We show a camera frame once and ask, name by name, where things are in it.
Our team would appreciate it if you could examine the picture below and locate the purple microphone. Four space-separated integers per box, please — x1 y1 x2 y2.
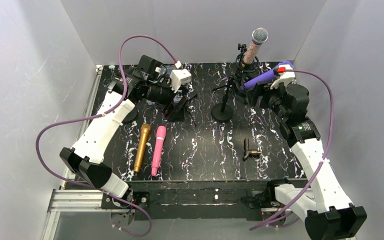
239 61 294 91

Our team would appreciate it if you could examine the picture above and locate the pink microphone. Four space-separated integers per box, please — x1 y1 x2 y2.
151 125 167 177

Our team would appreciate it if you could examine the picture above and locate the gold microphone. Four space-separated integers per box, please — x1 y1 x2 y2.
133 123 151 173

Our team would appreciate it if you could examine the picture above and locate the glitter silver microphone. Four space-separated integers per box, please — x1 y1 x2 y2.
242 27 268 66

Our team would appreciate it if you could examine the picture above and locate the black tripod mic stand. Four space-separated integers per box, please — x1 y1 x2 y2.
175 94 198 127

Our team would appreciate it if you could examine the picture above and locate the black shock-mount stand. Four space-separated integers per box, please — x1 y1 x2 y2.
235 43 261 74

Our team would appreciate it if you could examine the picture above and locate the black round-base mic stand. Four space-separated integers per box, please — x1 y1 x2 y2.
122 106 138 125

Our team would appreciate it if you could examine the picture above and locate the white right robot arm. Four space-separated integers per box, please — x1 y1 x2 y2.
246 83 367 240

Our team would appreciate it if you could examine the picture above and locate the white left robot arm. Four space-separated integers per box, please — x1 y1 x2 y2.
59 55 192 198

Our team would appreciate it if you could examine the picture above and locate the black tripod under purple mic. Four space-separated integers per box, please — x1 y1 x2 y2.
211 74 248 105

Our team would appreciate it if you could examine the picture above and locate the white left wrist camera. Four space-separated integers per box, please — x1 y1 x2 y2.
169 60 192 93

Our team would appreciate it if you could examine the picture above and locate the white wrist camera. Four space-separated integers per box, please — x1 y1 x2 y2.
270 64 296 90
169 60 192 93

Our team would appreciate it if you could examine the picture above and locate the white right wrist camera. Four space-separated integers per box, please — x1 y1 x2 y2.
270 64 296 90

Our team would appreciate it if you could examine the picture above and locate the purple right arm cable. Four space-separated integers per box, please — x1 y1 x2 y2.
248 67 335 232

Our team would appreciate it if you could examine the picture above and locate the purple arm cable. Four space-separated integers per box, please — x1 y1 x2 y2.
35 35 183 238
248 67 335 232

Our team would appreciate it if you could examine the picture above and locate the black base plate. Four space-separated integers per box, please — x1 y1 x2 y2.
101 180 280 221

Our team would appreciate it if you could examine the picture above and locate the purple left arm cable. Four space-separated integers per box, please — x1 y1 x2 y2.
35 35 183 238

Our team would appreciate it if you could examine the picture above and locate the aluminium rail frame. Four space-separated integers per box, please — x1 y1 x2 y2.
42 186 281 240

